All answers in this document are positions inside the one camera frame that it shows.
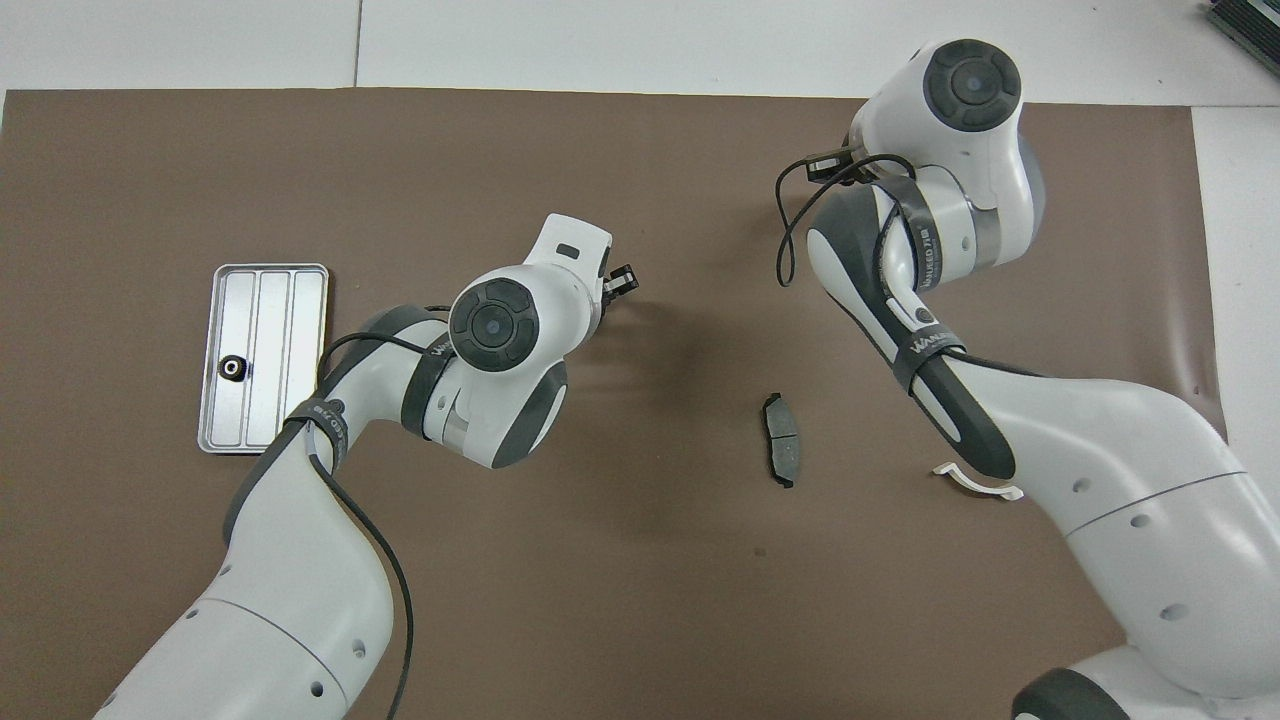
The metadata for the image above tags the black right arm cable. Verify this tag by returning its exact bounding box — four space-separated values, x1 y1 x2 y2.
775 148 916 289

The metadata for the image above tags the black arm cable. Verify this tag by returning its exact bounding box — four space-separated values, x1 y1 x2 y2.
775 148 916 289
305 305 451 720

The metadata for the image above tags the white curved plastic bracket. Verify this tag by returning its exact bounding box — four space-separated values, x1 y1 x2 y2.
932 460 1026 501

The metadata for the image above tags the long dark brake pad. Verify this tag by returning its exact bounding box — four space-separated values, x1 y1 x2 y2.
762 391 803 490

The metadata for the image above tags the brown table mat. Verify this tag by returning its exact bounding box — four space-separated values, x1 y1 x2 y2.
0 88 1251 720

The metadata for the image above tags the grey ribbed equipment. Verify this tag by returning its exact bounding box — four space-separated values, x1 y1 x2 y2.
1205 0 1280 76

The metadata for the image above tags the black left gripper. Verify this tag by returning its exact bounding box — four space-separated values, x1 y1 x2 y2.
596 263 640 326

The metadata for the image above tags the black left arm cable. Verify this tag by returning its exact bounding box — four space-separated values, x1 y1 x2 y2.
305 305 451 720

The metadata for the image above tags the silver metal tray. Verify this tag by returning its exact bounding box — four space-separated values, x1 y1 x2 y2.
197 263 331 456

